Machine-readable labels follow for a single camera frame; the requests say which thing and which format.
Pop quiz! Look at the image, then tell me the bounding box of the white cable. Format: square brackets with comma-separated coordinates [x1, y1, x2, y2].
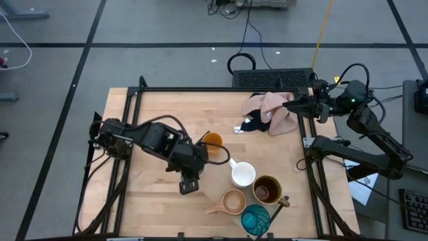
[0, 11, 33, 71]

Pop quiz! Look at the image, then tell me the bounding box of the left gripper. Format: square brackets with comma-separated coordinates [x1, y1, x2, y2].
[166, 145, 210, 196]

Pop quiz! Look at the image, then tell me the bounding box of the black cable bundle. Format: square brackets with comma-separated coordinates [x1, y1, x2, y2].
[206, 0, 248, 20]

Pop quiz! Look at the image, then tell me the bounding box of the black coiled cable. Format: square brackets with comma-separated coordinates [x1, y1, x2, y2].
[226, 0, 257, 76]

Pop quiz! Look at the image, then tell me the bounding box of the brown glazed mug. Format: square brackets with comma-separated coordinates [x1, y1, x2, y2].
[251, 175, 290, 208]

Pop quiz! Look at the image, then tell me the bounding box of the white paper sheet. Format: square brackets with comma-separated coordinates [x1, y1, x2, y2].
[344, 159, 380, 206]

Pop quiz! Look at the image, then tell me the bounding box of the grey equipment box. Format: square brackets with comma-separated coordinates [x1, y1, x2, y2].
[235, 0, 298, 10]

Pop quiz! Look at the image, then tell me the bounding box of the black desk device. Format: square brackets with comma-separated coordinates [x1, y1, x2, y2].
[413, 78, 428, 116]

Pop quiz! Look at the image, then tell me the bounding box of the orange cup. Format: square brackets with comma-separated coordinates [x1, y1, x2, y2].
[202, 132, 224, 157]

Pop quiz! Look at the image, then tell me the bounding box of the yellow cable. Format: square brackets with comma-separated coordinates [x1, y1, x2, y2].
[310, 0, 336, 71]

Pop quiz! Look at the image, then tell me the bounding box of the pink cloth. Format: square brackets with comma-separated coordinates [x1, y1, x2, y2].
[242, 92, 299, 137]

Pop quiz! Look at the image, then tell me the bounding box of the navy blue cloth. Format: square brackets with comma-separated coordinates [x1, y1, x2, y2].
[239, 108, 272, 133]

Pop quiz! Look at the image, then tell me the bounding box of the grey desk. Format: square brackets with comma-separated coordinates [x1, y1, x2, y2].
[384, 79, 428, 241]

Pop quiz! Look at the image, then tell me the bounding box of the black keyboard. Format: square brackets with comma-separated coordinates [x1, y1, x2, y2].
[398, 188, 428, 234]

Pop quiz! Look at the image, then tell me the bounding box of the black computer case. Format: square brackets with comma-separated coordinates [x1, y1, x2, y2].
[231, 68, 319, 90]

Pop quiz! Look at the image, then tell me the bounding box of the white mug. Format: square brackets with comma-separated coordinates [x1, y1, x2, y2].
[229, 157, 257, 189]

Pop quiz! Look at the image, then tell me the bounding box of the wooden cup with handle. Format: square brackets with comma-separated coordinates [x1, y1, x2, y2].
[205, 189, 247, 216]

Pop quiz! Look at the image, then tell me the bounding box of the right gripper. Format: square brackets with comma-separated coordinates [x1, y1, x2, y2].
[282, 79, 336, 124]

